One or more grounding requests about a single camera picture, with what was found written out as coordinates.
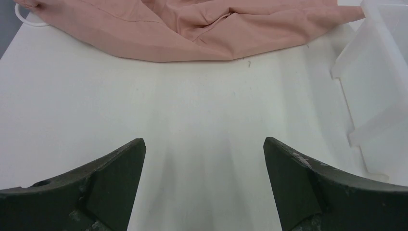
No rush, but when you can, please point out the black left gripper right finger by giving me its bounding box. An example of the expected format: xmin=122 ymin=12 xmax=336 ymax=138
xmin=263 ymin=137 xmax=408 ymax=231

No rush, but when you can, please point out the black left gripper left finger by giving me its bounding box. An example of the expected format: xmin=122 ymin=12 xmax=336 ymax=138
xmin=0 ymin=139 xmax=146 ymax=231

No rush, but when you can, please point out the clear plastic bin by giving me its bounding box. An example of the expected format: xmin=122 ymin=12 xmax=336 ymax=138
xmin=331 ymin=0 xmax=408 ymax=185

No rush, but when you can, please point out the pink cloth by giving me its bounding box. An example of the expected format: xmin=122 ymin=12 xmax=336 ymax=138
xmin=18 ymin=0 xmax=364 ymax=63

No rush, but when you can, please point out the white ring cable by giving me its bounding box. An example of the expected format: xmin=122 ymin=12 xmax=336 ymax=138
xmin=14 ymin=3 xmax=50 ymax=27

